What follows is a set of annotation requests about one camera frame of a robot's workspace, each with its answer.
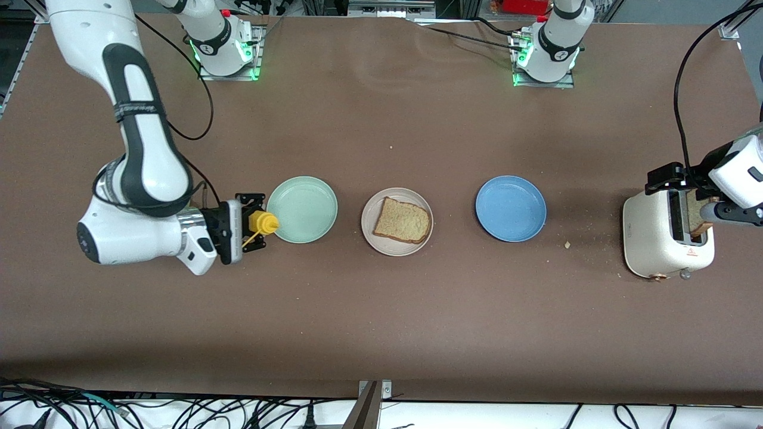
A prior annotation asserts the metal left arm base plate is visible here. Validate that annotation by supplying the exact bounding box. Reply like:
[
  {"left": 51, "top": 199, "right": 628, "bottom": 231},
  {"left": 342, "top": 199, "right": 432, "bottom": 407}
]
[{"left": 511, "top": 31, "right": 576, "bottom": 89}]

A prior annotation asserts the red box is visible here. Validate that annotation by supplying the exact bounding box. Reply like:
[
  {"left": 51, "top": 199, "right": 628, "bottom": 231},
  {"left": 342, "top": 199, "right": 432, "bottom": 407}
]
[{"left": 501, "top": 0, "right": 550, "bottom": 15}]

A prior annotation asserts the mint green round plate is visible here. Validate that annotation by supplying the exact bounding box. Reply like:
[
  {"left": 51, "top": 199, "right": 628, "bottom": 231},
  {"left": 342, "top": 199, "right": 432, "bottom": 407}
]
[{"left": 266, "top": 176, "right": 339, "bottom": 244}]

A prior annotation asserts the beige round plate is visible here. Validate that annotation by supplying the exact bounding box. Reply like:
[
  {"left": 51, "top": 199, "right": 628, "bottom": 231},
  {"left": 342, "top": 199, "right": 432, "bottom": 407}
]
[{"left": 361, "top": 187, "right": 434, "bottom": 257}]

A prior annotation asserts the metal table bracket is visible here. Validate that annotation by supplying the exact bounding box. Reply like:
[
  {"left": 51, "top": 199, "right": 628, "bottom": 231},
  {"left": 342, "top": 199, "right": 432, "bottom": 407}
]
[{"left": 342, "top": 380, "right": 394, "bottom": 429}]

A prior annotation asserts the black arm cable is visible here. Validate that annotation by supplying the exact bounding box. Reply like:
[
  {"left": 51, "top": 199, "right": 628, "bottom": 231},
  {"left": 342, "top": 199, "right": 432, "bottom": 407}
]
[
  {"left": 674, "top": 0, "right": 758, "bottom": 173},
  {"left": 134, "top": 12, "right": 222, "bottom": 206}
]

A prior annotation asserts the grey equipment box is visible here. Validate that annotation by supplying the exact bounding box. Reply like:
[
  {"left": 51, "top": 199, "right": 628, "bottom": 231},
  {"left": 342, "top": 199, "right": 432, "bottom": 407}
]
[{"left": 348, "top": 0, "right": 437, "bottom": 18}]

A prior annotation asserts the teal cable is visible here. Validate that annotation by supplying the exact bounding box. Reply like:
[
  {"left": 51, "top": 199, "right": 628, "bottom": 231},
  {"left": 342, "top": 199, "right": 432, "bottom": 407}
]
[{"left": 80, "top": 392, "right": 129, "bottom": 416}]

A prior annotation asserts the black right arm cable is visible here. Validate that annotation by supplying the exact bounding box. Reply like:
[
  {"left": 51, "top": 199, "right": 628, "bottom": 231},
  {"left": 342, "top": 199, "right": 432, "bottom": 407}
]
[{"left": 134, "top": 12, "right": 222, "bottom": 206}]

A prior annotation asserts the blue round plate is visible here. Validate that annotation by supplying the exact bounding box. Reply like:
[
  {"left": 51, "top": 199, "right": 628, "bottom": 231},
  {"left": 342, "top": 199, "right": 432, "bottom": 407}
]
[{"left": 475, "top": 175, "right": 547, "bottom": 243}]

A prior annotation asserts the brown bread slice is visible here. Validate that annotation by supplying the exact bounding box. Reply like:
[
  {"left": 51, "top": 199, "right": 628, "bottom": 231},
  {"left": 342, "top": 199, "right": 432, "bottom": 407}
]
[
  {"left": 686, "top": 189, "right": 715, "bottom": 234},
  {"left": 373, "top": 196, "right": 432, "bottom": 244}
]

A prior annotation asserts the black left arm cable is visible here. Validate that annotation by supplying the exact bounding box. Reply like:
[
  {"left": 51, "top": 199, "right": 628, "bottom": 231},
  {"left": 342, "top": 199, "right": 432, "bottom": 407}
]
[{"left": 674, "top": 0, "right": 758, "bottom": 173}]

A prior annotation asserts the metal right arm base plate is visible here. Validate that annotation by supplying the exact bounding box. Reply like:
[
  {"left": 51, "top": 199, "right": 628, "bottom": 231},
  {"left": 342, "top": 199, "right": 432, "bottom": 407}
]
[{"left": 197, "top": 24, "right": 263, "bottom": 82}]

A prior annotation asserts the white two-slot toaster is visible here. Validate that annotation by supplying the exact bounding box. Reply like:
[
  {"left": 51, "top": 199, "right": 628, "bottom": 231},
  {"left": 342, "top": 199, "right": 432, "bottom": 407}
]
[{"left": 622, "top": 180, "right": 716, "bottom": 282}]

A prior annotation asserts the black base cable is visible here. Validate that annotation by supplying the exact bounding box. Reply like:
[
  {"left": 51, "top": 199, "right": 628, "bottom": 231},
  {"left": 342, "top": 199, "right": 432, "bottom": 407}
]
[{"left": 411, "top": 17, "right": 528, "bottom": 53}]

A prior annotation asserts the aluminium frame strut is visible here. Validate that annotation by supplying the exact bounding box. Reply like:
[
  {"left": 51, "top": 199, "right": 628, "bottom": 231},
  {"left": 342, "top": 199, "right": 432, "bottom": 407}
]
[
  {"left": 718, "top": 0, "right": 763, "bottom": 41},
  {"left": 0, "top": 9, "right": 51, "bottom": 117}
]

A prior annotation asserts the yellow mustard squeeze bottle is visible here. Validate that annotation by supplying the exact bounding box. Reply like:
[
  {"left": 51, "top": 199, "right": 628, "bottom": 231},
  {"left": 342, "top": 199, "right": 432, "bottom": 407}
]
[{"left": 241, "top": 210, "right": 280, "bottom": 248}]

